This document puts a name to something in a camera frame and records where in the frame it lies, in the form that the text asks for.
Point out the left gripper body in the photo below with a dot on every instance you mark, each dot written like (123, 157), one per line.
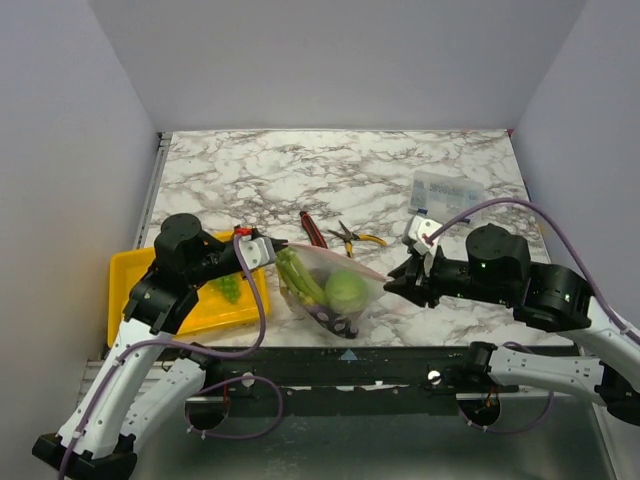
(217, 262)

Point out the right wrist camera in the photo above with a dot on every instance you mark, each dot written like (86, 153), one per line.
(425, 232)

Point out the red black utility knife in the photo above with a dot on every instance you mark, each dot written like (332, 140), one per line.
(314, 234)

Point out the yellow plastic tray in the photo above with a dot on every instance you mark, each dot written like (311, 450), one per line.
(220, 310)

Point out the clear zip top bag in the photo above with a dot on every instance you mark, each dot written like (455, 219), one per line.
(320, 270)

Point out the green toy celery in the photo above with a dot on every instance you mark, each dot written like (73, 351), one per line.
(298, 279)

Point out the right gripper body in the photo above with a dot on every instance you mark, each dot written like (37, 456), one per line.
(422, 281)

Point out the purple toy eggplant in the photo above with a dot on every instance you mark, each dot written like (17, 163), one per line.
(337, 324)

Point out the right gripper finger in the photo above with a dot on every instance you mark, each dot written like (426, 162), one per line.
(409, 291)
(408, 270)

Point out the clear screw organizer box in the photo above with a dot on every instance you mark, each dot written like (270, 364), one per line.
(441, 197)

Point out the yellow handled pliers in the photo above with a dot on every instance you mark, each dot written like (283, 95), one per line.
(348, 238)

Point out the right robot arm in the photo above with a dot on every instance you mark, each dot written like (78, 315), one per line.
(551, 298)

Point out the green toy cabbage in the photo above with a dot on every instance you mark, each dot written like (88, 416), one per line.
(346, 292)

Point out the black base frame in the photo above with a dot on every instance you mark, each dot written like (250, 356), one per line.
(306, 381)

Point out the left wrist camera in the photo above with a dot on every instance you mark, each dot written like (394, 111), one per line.
(253, 250)

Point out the green toy grapes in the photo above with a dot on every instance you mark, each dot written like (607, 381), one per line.
(229, 287)

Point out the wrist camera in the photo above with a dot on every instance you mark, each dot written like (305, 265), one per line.
(253, 250)
(425, 232)

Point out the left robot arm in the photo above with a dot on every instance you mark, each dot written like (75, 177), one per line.
(147, 375)

